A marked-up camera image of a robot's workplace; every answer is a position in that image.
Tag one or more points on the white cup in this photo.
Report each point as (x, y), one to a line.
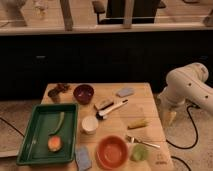
(89, 124)

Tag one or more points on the yellow banana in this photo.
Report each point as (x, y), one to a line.
(137, 124)

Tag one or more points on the silver fork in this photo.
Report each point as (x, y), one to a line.
(135, 140)

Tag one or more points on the green cup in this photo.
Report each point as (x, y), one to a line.
(139, 153)

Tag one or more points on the orange bowl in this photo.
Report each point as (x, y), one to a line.
(111, 152)

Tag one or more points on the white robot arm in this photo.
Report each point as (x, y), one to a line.
(187, 82)

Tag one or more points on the green plastic tray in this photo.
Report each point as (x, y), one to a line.
(44, 118)

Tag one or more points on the blue sponge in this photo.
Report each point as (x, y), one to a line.
(125, 92)
(82, 159)

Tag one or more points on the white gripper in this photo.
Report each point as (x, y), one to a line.
(170, 98)

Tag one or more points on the orange peach fruit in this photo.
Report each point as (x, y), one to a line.
(54, 143)

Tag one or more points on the beige eraser block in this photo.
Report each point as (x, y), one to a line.
(100, 104)

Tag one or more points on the blue sponge back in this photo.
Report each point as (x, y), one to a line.
(125, 92)

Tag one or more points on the purple bowl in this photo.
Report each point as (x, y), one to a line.
(83, 93)

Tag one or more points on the green chili pepper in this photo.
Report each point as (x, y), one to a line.
(59, 124)

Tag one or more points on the blue sponge front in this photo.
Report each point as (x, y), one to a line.
(82, 159)

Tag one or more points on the dark brown toy object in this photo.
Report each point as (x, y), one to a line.
(53, 94)

